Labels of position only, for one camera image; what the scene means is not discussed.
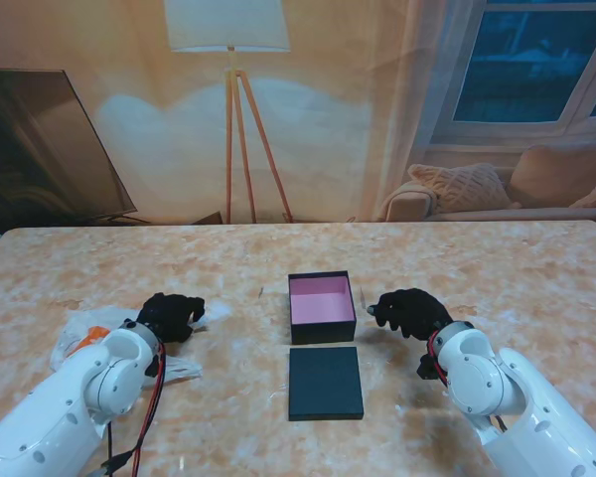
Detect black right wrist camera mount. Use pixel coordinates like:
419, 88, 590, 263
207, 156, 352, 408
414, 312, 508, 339
416, 353, 448, 384

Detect printed living room backdrop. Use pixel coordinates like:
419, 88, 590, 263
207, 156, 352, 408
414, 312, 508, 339
0, 0, 596, 231

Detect red black arm cables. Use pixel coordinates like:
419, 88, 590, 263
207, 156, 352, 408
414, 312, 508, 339
100, 341, 168, 477
425, 332, 451, 390

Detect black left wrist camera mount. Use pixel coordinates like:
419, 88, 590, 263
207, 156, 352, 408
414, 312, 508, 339
144, 347, 163, 379

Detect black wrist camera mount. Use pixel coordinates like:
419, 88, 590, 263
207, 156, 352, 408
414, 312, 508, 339
416, 353, 448, 384
144, 347, 163, 379

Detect red black right arm cables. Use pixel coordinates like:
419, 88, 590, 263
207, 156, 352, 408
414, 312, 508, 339
425, 332, 451, 390

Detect white plastic bag orange print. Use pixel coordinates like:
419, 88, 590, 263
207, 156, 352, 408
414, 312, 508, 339
48, 301, 229, 385

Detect red black left arm cables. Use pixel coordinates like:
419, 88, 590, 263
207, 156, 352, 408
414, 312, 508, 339
100, 341, 168, 477

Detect black gift box pink inside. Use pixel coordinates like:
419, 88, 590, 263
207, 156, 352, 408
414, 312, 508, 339
287, 270, 358, 346

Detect black gift box lid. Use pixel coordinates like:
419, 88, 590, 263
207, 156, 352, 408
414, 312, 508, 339
287, 346, 367, 422

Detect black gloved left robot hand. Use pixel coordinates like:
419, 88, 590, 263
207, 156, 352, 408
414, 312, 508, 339
137, 292, 208, 344

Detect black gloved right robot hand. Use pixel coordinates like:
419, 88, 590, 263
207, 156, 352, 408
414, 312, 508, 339
367, 288, 453, 342

